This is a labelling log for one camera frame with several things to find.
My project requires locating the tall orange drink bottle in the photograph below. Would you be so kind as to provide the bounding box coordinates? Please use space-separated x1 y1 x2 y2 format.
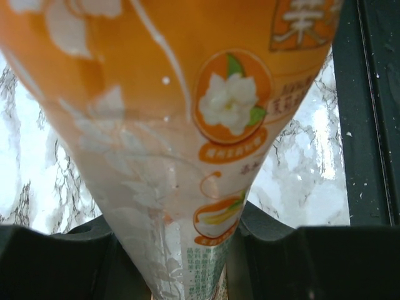
1 1 343 299

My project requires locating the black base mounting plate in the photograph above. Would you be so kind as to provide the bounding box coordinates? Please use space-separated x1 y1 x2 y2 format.
332 1 399 226

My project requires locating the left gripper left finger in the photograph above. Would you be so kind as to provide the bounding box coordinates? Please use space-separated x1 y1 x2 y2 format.
1 216 150 299

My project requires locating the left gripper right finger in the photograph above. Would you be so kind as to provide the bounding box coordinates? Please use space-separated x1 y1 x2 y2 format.
226 202 399 299

